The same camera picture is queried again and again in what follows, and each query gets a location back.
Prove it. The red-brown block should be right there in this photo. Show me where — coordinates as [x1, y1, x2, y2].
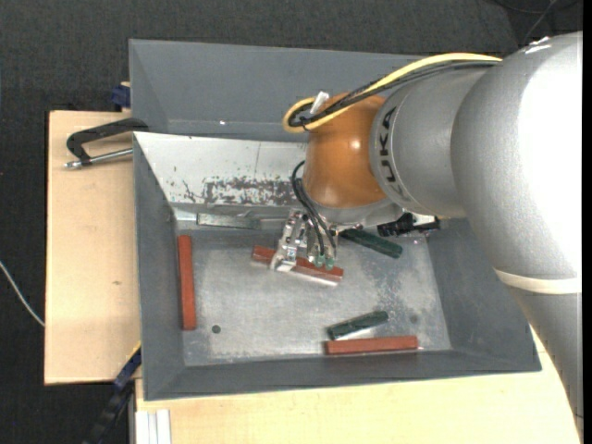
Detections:
[251, 245, 345, 282]
[177, 234, 199, 332]
[324, 335, 420, 357]

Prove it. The black cylinder on white bracket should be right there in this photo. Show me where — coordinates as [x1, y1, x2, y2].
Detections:
[376, 212, 441, 240]

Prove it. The grey metal bin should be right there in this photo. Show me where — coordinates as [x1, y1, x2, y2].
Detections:
[128, 38, 543, 402]

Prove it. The pale brown flat board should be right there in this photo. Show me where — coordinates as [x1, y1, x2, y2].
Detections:
[43, 109, 142, 386]

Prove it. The dark green flat block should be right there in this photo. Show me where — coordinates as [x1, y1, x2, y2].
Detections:
[326, 310, 390, 341]
[339, 228, 404, 260]

